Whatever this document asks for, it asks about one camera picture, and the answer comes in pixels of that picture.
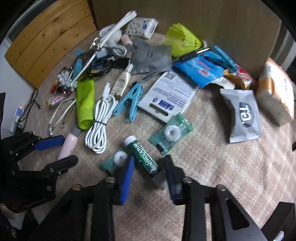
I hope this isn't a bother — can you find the grey T3 sachet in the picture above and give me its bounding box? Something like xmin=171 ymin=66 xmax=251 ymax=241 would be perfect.
xmin=220 ymin=88 xmax=262 ymax=143

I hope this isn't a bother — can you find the small cream lotion tube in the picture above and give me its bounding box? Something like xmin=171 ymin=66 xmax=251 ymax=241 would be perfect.
xmin=110 ymin=63 xmax=133 ymax=101

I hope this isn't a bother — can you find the grey cloth pouch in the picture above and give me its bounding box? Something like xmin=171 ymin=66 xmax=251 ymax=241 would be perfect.
xmin=131 ymin=37 xmax=171 ymax=75

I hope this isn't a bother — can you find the lime green tube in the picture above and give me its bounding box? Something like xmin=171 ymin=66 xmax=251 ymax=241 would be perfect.
xmin=76 ymin=76 xmax=95 ymax=130

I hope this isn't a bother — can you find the green Mentholatum lip balm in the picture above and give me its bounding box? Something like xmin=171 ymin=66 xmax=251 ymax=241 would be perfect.
xmin=123 ymin=136 xmax=168 ymax=190

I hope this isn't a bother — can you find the blue snack packet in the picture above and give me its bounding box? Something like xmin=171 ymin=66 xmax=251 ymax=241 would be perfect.
xmin=174 ymin=51 xmax=235 ymax=89

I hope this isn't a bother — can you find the white long strap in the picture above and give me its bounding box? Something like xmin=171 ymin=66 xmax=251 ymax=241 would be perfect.
xmin=70 ymin=10 xmax=138 ymax=86

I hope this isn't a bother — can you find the green mint candy packet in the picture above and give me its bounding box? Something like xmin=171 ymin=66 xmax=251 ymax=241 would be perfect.
xmin=100 ymin=146 xmax=130 ymax=176

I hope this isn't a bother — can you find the red white candy wrapper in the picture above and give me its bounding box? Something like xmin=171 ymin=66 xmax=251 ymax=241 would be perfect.
xmin=46 ymin=93 xmax=69 ymax=107

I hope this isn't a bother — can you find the cardboard parcel box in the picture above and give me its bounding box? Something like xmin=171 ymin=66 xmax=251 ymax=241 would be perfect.
xmin=255 ymin=58 xmax=295 ymax=126

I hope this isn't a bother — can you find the black floor cable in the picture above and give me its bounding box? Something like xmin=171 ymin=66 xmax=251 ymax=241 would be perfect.
xmin=16 ymin=88 xmax=42 ymax=129

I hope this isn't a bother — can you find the orange snack packet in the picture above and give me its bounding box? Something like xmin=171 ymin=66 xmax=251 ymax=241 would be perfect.
xmin=223 ymin=65 xmax=257 ymax=90

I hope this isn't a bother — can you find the white power strip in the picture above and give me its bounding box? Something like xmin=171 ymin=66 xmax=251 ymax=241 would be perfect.
xmin=10 ymin=104 xmax=24 ymax=133

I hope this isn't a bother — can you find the patterned tissue pack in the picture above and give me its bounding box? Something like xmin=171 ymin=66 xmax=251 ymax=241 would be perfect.
xmin=125 ymin=18 xmax=159 ymax=40

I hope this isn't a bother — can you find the thin white earphone cable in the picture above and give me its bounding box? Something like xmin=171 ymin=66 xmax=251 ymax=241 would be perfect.
xmin=48 ymin=97 xmax=77 ymax=137

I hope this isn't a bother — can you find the white bead cluster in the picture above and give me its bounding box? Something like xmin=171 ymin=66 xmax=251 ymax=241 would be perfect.
xmin=57 ymin=69 xmax=77 ymax=92

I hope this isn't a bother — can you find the pink bottle grey cap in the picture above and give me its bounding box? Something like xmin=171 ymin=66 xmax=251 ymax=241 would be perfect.
xmin=57 ymin=126 xmax=81 ymax=160

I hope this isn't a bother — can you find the white blue label card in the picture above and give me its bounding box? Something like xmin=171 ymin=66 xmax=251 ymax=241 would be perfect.
xmin=137 ymin=71 xmax=199 ymax=123

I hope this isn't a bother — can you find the white USB cable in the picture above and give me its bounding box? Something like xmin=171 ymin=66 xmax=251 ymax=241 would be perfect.
xmin=84 ymin=81 xmax=117 ymax=155

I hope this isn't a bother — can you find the black pen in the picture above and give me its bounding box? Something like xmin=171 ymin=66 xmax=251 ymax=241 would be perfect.
xmin=132 ymin=47 xmax=211 ymax=86

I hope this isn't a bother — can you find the wooden board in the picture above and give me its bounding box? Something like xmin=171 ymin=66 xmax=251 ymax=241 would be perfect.
xmin=4 ymin=0 xmax=97 ymax=88

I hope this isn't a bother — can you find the blue plastic clothespin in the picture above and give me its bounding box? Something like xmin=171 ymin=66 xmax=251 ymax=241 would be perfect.
xmin=113 ymin=83 xmax=143 ymax=122

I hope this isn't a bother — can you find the black coiled cable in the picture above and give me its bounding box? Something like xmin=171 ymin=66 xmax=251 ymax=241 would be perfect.
xmin=86 ymin=56 xmax=132 ymax=78

